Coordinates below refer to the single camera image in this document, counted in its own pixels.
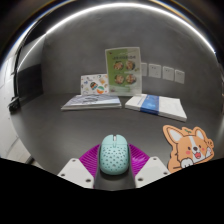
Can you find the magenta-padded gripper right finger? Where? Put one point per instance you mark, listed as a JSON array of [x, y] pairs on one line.
[[150, 173]]

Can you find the grey flat book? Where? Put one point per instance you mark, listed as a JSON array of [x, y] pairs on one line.
[[91, 101]]

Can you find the green food poster card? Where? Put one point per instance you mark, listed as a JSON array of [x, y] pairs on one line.
[[123, 71]]

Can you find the white book with blue band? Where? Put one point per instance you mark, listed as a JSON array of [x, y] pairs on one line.
[[156, 105]]

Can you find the white wall socket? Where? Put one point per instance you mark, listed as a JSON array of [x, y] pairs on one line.
[[143, 69], [154, 71], [168, 73], [179, 76]]

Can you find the white card with colourful stickers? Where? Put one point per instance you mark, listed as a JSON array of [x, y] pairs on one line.
[[94, 84]]

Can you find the corgi-shaped orange mouse pad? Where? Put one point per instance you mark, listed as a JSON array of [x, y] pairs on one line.
[[189, 148]]

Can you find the mint green computer mouse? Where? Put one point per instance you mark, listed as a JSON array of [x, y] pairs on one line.
[[114, 155]]

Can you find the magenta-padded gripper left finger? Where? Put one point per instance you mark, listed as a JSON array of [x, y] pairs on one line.
[[78, 172]]

